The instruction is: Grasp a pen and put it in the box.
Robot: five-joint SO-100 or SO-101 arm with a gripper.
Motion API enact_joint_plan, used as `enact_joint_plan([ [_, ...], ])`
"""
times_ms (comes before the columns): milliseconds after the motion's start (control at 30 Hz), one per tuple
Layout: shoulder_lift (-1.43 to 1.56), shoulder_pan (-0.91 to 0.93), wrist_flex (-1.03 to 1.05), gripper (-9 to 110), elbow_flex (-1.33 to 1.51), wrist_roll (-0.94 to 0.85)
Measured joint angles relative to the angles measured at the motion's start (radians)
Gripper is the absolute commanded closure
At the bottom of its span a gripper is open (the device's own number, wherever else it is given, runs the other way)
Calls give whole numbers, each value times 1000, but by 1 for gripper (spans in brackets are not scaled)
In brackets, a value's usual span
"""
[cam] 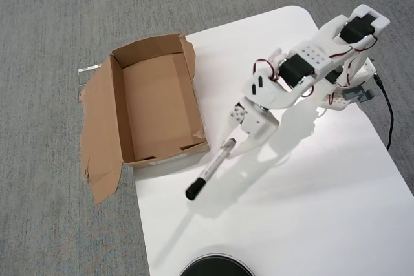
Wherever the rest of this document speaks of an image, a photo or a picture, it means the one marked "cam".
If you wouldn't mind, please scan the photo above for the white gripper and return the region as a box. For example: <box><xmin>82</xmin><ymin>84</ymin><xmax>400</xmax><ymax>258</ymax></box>
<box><xmin>221</xmin><ymin>102</ymin><xmax>281</xmax><ymax>158</ymax></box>

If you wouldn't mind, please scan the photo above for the black and white marker pen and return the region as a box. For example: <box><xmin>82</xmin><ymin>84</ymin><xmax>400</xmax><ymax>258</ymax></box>
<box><xmin>184</xmin><ymin>138</ymin><xmax>237</xmax><ymax>201</ymax></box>

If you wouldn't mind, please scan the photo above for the open brown cardboard box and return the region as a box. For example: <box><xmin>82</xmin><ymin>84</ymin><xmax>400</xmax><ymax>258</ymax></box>
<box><xmin>78</xmin><ymin>32</ymin><xmax>212</xmax><ymax>205</ymax></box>

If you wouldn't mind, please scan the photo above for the grey table clamp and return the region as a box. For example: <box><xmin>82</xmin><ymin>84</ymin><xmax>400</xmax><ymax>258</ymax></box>
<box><xmin>343</xmin><ymin>85</ymin><xmax>375</xmax><ymax>104</ymax></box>

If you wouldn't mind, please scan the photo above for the black round disc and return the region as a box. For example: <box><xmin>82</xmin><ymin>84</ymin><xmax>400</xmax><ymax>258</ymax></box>
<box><xmin>178</xmin><ymin>245</ymin><xmax>256</xmax><ymax>276</ymax></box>

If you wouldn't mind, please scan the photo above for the black power cable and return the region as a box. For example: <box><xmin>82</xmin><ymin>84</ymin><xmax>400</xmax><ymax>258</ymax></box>
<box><xmin>373</xmin><ymin>73</ymin><xmax>395</xmax><ymax>151</ymax></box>

